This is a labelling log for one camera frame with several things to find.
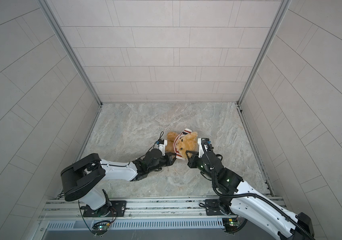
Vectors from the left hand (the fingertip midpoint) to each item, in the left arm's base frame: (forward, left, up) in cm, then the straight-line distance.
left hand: (182, 155), depth 81 cm
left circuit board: (-31, +36, -5) cm, 48 cm away
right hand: (-3, -1, +8) cm, 9 cm away
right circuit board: (-30, -22, -8) cm, 38 cm away
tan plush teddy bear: (+2, -2, +12) cm, 13 cm away
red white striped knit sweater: (-1, +3, +3) cm, 4 cm away
